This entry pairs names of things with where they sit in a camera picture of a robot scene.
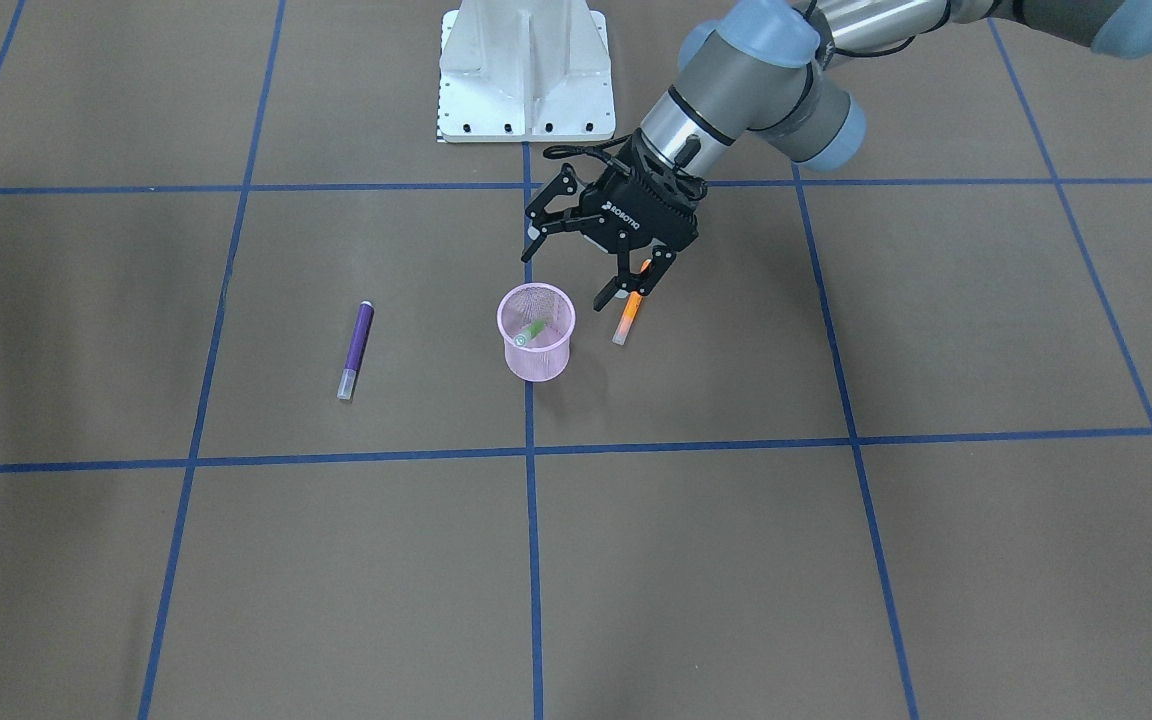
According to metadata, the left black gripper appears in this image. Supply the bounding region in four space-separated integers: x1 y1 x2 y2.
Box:
522 135 708 313

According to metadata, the green marker pen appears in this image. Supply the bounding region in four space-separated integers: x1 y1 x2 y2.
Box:
511 318 548 348

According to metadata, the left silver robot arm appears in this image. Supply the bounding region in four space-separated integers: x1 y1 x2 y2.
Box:
521 1 1152 310

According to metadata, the orange marker pen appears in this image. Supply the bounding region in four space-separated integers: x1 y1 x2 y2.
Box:
611 290 645 347

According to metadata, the purple marker pen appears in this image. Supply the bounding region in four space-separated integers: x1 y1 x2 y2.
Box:
335 300 376 402

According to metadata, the white camera pillar base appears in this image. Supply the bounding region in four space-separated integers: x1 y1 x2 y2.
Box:
435 1 616 143

